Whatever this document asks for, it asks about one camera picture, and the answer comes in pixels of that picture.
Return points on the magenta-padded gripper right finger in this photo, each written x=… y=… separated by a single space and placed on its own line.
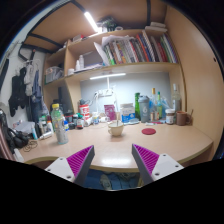
x=156 y=165

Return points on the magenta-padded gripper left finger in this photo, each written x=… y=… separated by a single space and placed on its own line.
x=68 y=166

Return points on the clear yellow-capped drink bottle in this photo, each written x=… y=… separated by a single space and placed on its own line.
x=60 y=128

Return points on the flat round red coaster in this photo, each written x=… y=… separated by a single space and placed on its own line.
x=148 y=131

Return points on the white lying tube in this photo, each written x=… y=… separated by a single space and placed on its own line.
x=46 y=135

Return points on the white orange-capped bottle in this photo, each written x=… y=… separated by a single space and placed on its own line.
x=50 y=127

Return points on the black rubber band loops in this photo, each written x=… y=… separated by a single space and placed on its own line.
x=30 y=144

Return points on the dark red-labelled small bottle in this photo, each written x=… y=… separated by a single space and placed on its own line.
x=80 y=122

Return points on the cream ceramic cup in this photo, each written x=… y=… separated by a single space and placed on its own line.
x=116 y=130

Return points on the grey shaker bottle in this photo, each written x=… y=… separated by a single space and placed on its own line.
x=144 y=110

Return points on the red and white can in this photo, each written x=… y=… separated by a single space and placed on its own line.
x=84 y=110

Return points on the black bag with headphones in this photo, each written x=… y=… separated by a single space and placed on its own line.
x=16 y=138

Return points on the blue plastic bag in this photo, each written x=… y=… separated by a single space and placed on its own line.
x=166 y=106

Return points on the blue and white carton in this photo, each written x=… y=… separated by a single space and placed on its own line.
x=127 y=113

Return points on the clear gold-capped glass bottle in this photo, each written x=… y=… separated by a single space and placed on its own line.
x=153 y=105

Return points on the spoon in cream cup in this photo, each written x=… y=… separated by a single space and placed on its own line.
x=117 y=118

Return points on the tall green bottle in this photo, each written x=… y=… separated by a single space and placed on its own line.
x=137 y=105

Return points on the clear white-capped glass bottle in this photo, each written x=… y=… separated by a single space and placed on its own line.
x=176 y=100

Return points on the magenta pouch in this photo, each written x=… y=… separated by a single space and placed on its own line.
x=110 y=112

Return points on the blue hanging garment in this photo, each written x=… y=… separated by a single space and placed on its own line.
x=37 y=93

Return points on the black hanging garment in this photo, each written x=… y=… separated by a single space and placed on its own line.
x=17 y=95

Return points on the white hanging garment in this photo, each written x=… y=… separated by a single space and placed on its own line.
x=29 y=78

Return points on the white under-shelf light bar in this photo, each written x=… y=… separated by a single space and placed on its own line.
x=107 y=76

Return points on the wooden shelf unit with books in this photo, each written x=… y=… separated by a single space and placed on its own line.
x=100 y=70

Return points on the white ceiling tube light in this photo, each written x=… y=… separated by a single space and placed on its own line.
x=91 y=21

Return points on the white wall socket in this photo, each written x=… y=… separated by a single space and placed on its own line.
x=105 y=92

